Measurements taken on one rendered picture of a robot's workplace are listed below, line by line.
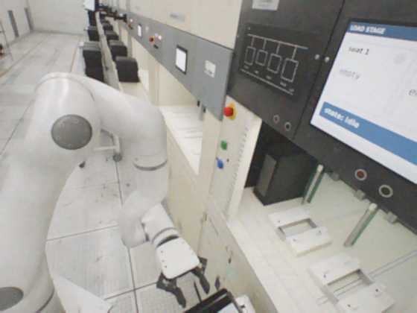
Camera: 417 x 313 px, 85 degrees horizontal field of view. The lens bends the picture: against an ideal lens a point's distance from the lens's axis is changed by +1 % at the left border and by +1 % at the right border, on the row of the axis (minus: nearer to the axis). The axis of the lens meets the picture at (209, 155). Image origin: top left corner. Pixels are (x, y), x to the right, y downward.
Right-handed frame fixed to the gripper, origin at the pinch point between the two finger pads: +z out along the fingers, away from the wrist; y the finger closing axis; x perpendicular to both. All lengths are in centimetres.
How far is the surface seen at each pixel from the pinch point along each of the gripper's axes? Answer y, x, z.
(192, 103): -97, -19, -171
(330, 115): -28, 45, 0
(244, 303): -25.0, -29.3, 1.2
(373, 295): -60, -14, 25
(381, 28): -28, 62, 2
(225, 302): -10.4, -10.4, 2.8
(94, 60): -41, -24, -387
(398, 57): -27, 59, 7
